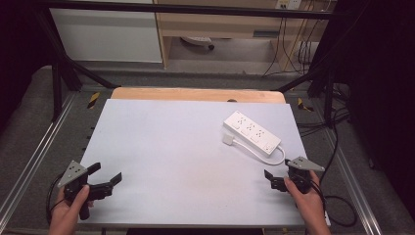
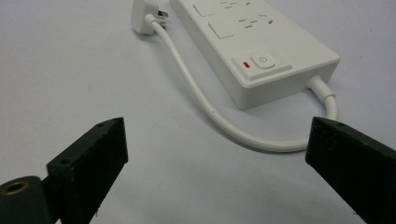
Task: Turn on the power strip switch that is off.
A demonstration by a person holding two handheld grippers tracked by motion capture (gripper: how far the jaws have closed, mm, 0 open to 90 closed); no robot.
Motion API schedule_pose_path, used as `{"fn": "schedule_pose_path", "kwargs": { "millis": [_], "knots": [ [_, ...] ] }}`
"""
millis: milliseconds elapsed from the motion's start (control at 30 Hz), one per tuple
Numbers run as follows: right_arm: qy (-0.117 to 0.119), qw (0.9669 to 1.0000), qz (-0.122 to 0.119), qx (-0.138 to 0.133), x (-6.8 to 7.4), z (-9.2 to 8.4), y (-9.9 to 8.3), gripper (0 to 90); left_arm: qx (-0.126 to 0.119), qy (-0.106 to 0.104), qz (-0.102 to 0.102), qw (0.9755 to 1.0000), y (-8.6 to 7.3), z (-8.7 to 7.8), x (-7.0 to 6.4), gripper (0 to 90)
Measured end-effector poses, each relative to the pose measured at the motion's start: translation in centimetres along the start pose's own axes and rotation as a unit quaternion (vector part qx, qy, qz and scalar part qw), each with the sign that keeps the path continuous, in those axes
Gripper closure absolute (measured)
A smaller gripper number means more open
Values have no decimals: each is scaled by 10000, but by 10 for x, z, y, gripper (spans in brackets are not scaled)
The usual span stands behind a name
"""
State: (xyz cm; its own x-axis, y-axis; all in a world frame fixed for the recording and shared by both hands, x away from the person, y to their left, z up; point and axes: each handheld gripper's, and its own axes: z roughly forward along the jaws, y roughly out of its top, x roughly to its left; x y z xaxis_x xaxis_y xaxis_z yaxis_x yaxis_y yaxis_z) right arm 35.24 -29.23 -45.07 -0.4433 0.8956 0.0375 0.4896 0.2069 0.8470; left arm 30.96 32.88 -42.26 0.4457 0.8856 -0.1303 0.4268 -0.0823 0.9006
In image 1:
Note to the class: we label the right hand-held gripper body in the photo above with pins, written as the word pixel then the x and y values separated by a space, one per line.
pixel 301 178

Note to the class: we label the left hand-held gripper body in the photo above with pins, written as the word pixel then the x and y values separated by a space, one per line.
pixel 74 174

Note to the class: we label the person's right hand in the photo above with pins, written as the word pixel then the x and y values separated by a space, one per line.
pixel 308 205

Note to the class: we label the person's left hand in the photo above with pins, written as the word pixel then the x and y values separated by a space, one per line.
pixel 67 213

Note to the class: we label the white power strip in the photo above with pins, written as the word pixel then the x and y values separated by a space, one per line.
pixel 252 132

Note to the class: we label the white plug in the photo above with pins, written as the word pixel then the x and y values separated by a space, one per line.
pixel 228 139

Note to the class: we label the yellow black tape strip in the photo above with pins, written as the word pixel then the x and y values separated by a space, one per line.
pixel 93 100
pixel 304 105

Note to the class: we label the wooden table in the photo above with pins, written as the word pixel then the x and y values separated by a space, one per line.
pixel 182 94

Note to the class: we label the dark curtain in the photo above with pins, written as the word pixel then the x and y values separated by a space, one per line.
pixel 19 42
pixel 381 81

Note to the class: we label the white cabinet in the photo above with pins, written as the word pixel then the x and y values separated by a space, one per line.
pixel 104 36

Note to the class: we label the white chair base with caster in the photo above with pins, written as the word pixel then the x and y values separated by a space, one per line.
pixel 197 40

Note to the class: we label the light wooden desk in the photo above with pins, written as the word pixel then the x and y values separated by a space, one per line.
pixel 228 23

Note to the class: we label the aluminium rail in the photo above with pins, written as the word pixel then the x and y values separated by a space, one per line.
pixel 355 182
pixel 39 147

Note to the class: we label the white wall socket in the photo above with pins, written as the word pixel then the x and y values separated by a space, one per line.
pixel 288 4

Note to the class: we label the black metal frame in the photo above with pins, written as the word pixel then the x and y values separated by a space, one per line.
pixel 182 8

